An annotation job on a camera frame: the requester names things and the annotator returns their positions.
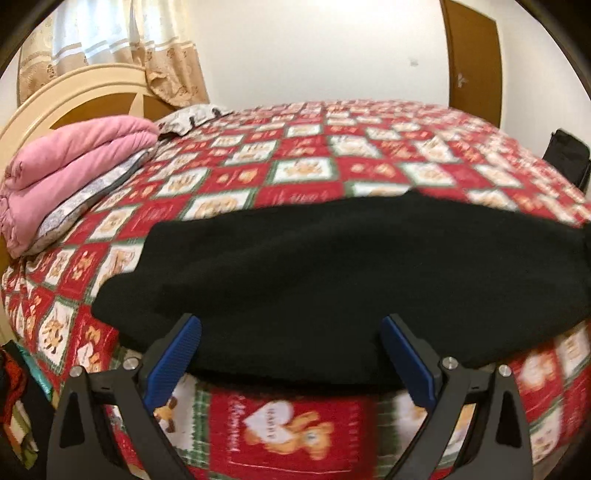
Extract black pants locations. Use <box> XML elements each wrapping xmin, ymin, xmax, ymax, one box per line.
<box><xmin>92</xmin><ymin>188</ymin><xmax>591</xmax><ymax>387</ymax></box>

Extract cream wooden headboard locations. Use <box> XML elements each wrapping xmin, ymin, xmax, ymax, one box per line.
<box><xmin>0</xmin><ymin>62</ymin><xmax>185</xmax><ymax>185</ymax></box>

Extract brown wooden door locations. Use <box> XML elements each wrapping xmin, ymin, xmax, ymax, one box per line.
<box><xmin>438</xmin><ymin>0</ymin><xmax>504</xmax><ymax>127</ymax></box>

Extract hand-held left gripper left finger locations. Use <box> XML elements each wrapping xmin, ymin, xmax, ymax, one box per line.
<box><xmin>46</xmin><ymin>313</ymin><xmax>203</xmax><ymax>480</ymax></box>

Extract red and dark clothes pile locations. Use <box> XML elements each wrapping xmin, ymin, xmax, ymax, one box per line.
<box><xmin>0</xmin><ymin>339</ymin><xmax>54</xmax><ymax>467</ymax></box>

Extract beige floral curtain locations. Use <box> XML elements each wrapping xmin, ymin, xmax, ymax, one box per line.
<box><xmin>17</xmin><ymin>0</ymin><xmax>211</xmax><ymax>109</ymax></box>

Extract red checkered printed bedspread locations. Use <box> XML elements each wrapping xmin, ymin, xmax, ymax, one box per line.
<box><xmin>0</xmin><ymin>99</ymin><xmax>591</xmax><ymax>480</ymax></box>

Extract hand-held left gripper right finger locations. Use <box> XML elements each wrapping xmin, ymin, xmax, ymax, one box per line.
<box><xmin>380</xmin><ymin>314</ymin><xmax>530</xmax><ymax>480</ymax></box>

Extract grey patterned pillow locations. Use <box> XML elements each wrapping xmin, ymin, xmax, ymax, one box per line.
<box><xmin>34</xmin><ymin>148</ymin><xmax>155</xmax><ymax>254</ymax></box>

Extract dark object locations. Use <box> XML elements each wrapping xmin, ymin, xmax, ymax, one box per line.
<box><xmin>545</xmin><ymin>129</ymin><xmax>591</xmax><ymax>195</ymax></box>

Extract white patterned pillow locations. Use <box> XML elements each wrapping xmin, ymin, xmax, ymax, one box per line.
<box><xmin>154</xmin><ymin>104</ymin><xmax>234</xmax><ymax>137</ymax></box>

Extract pink folded blanket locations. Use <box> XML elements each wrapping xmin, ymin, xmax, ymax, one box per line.
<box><xmin>0</xmin><ymin>115</ymin><xmax>160</xmax><ymax>259</ymax></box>

